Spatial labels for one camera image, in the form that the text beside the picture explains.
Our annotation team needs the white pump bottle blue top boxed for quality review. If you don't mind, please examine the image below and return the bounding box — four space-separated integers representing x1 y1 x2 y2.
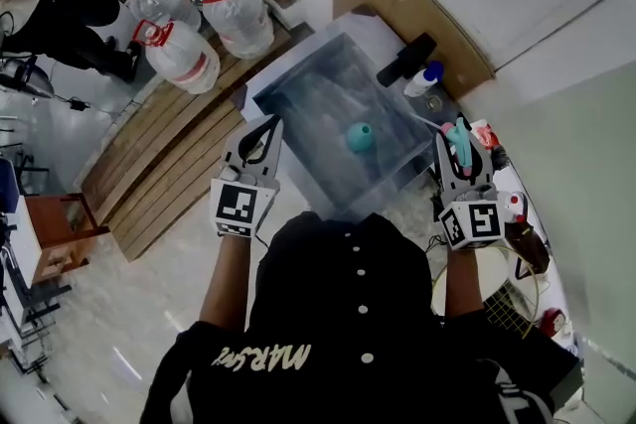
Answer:
402 60 445 99

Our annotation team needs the gold wire chair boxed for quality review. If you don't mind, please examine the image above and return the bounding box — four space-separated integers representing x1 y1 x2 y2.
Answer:
429 245 543 339

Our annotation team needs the dark brown bag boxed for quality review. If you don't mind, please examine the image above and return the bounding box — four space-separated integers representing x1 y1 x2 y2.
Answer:
506 220 551 282

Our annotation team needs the pink teal spray nozzle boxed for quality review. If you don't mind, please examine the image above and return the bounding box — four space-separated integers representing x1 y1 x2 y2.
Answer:
410 113 477 179

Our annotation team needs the black metal rack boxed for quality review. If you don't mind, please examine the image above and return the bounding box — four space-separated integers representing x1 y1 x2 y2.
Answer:
0 212 76 378

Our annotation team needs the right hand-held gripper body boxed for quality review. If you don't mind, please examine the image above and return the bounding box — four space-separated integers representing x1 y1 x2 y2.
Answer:
429 191 507 253

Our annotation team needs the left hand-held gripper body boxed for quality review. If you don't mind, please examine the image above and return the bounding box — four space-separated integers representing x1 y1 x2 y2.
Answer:
209 177 282 239

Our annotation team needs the white round seat cushion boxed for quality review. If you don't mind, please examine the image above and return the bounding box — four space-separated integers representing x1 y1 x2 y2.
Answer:
431 246 513 314

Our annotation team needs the teal spray bottle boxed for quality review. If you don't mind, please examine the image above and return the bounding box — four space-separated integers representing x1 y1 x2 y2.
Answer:
346 121 379 156

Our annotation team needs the red round container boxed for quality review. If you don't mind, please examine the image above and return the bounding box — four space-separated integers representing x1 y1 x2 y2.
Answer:
540 307 568 339

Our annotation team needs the wooden slatted platform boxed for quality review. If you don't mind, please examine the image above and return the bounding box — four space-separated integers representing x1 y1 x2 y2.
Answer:
79 22 294 263

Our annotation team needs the person's black shirt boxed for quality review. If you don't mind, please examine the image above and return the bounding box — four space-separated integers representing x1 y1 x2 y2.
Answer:
140 212 557 424

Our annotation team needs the person's right forearm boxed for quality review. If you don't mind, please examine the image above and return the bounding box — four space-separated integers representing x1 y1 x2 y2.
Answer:
443 245 486 319

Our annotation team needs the large black box cabinet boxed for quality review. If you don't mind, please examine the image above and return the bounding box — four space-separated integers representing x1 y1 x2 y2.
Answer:
516 327 586 418

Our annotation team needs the red white packet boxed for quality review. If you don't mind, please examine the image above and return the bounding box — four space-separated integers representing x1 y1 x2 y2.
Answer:
474 123 500 150

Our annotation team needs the clear plastic storage box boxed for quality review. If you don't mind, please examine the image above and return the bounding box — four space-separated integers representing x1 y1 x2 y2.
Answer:
231 12 461 222

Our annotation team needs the person's left forearm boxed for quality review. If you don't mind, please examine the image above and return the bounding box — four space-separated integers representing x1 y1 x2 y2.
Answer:
198 232 252 332

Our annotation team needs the black handheld device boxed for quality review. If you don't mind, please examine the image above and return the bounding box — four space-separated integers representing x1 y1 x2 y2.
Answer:
489 144 509 171

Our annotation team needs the person's left hand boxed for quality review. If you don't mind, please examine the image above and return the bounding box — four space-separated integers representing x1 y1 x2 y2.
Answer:
221 166 262 188

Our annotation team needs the wooden stool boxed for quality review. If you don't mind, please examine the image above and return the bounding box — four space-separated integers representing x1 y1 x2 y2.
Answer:
22 192 111 287

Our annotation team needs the grey chair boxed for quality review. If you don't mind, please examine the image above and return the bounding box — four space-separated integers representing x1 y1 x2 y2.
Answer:
0 54 56 99

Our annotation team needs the white low shelf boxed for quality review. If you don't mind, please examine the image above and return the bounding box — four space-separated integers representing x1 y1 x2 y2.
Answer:
466 116 580 363

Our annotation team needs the person's right hand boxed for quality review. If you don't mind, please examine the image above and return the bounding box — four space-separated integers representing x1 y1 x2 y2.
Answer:
454 186 499 205

